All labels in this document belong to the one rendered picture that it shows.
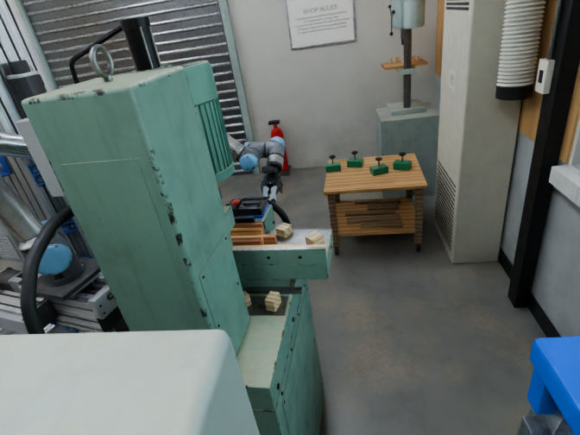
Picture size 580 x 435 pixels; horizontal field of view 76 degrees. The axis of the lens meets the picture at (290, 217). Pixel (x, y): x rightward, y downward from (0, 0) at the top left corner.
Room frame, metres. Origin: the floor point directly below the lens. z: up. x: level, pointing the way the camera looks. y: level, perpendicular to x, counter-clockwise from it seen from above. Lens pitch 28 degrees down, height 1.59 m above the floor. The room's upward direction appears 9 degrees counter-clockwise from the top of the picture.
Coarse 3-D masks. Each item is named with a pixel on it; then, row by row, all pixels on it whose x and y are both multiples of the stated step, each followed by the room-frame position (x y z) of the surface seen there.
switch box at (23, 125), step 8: (24, 120) 0.74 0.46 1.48; (24, 128) 0.74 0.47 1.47; (32, 128) 0.73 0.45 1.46; (24, 136) 0.74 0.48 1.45; (32, 136) 0.74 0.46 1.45; (32, 144) 0.74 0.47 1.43; (40, 144) 0.73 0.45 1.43; (32, 152) 0.74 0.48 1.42; (40, 152) 0.74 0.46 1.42; (40, 160) 0.74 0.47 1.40; (40, 168) 0.74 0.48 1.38; (48, 168) 0.74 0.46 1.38; (48, 176) 0.74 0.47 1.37; (48, 184) 0.74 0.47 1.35; (56, 184) 0.74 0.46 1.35; (56, 192) 0.74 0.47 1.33
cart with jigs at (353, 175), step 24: (336, 168) 2.52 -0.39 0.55; (360, 168) 2.51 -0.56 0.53; (384, 168) 2.35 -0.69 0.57; (408, 168) 2.34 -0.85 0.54; (336, 192) 2.20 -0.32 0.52; (408, 192) 2.58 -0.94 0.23; (336, 216) 2.23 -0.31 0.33; (360, 216) 2.43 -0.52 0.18; (384, 216) 2.34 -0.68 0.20; (408, 216) 2.32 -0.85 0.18; (336, 240) 2.23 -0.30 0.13
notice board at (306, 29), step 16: (288, 0) 4.02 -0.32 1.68; (304, 0) 4.00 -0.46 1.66; (320, 0) 3.97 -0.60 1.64; (336, 0) 3.94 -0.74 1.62; (352, 0) 3.92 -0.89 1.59; (288, 16) 4.03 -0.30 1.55; (304, 16) 4.00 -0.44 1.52; (320, 16) 3.97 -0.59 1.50; (336, 16) 3.95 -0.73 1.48; (352, 16) 3.92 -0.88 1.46; (288, 32) 4.03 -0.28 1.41; (304, 32) 4.00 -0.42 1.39; (320, 32) 3.98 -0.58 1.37; (336, 32) 3.95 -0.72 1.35; (352, 32) 3.92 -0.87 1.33
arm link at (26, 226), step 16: (0, 176) 1.12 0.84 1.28; (0, 192) 1.08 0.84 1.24; (0, 208) 1.07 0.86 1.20; (16, 208) 1.09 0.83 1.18; (16, 224) 1.08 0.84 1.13; (32, 224) 1.10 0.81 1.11; (32, 240) 1.08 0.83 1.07; (64, 240) 1.17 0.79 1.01; (48, 256) 1.07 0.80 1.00; (64, 256) 1.10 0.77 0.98; (48, 272) 1.07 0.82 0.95
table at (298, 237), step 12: (288, 240) 1.10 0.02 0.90; (300, 240) 1.09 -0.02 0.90; (264, 264) 0.98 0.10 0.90; (276, 264) 0.97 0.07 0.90; (288, 264) 0.96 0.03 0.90; (300, 264) 0.95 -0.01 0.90; (312, 264) 0.94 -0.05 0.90; (324, 264) 0.93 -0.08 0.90; (240, 276) 1.00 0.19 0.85; (252, 276) 0.99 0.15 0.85; (264, 276) 0.98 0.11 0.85; (276, 276) 0.97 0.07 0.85; (288, 276) 0.96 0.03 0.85; (300, 276) 0.95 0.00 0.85; (312, 276) 0.94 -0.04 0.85; (324, 276) 0.93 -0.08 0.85
